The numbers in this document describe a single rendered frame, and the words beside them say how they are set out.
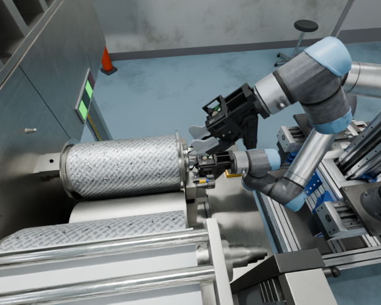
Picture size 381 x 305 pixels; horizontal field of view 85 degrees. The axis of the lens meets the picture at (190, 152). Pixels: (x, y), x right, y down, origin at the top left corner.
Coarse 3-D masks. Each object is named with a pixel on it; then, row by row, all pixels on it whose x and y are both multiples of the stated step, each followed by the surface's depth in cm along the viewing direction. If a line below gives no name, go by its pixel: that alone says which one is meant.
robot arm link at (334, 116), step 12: (336, 96) 39; (312, 108) 41; (324, 108) 40; (336, 108) 40; (348, 108) 42; (312, 120) 44; (324, 120) 42; (336, 120) 42; (348, 120) 43; (324, 132) 45; (336, 132) 44
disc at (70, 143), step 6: (66, 144) 47; (72, 144) 49; (66, 150) 46; (60, 156) 44; (66, 156) 46; (60, 162) 44; (60, 168) 44; (60, 174) 43; (66, 174) 45; (66, 180) 45; (66, 186) 45; (66, 192) 45; (72, 192) 47; (72, 198) 47; (78, 198) 50
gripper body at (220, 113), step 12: (228, 96) 43; (240, 96) 41; (252, 96) 40; (204, 108) 47; (216, 108) 45; (228, 108) 43; (240, 108) 42; (252, 108) 43; (216, 120) 43; (228, 120) 42; (240, 120) 45; (216, 132) 44; (228, 132) 45; (240, 132) 45
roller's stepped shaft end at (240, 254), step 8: (232, 248) 31; (240, 248) 31; (248, 248) 31; (256, 248) 31; (264, 248) 32; (232, 256) 30; (240, 256) 30; (248, 256) 30; (256, 256) 30; (264, 256) 31; (240, 264) 30
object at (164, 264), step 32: (0, 256) 20; (32, 256) 20; (64, 256) 20; (96, 256) 21; (128, 256) 22; (160, 256) 22; (192, 256) 22; (0, 288) 20; (32, 288) 19; (64, 288) 19; (96, 288) 19; (128, 288) 19; (160, 288) 19; (192, 288) 20; (224, 288) 19
